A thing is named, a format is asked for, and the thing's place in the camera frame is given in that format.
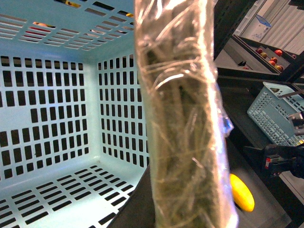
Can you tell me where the light blue plastic basket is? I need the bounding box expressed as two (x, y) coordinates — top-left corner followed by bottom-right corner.
(0, 0), (149, 228)

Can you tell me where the yellow mango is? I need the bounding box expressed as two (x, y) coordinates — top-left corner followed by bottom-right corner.
(230, 173), (255, 212)

